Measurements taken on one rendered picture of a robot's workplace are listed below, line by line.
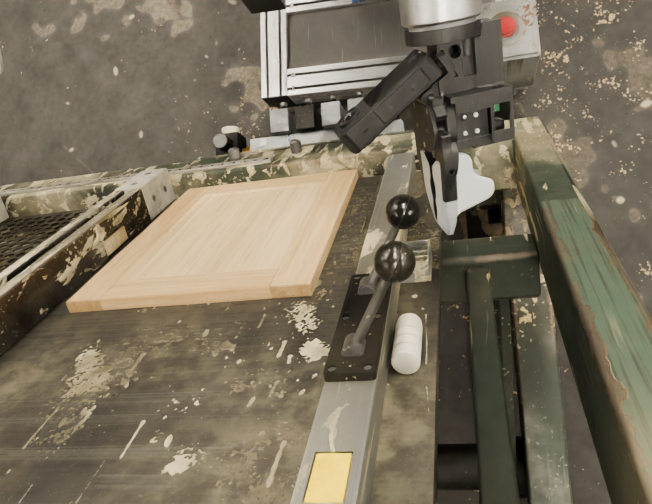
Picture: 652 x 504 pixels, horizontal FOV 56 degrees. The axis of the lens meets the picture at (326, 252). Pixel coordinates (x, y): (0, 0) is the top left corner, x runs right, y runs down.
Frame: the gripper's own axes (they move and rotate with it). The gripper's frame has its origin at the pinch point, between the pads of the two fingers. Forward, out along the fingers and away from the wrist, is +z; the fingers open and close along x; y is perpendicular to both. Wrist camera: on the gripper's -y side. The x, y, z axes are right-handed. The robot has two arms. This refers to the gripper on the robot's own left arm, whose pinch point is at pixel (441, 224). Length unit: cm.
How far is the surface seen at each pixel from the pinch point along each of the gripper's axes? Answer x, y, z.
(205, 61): 189, -26, -5
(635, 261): 99, 92, 71
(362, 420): -17.7, -14.2, 8.1
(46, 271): 31, -52, 6
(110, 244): 47, -46, 10
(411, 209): -0.5, -3.2, -2.6
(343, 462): -21.8, -16.7, 8.1
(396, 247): -10.9, -7.7, -3.6
